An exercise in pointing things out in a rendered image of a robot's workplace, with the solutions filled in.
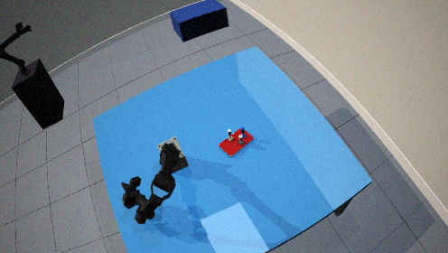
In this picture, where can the red circuit board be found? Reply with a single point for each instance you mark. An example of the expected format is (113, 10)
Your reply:
(236, 141)

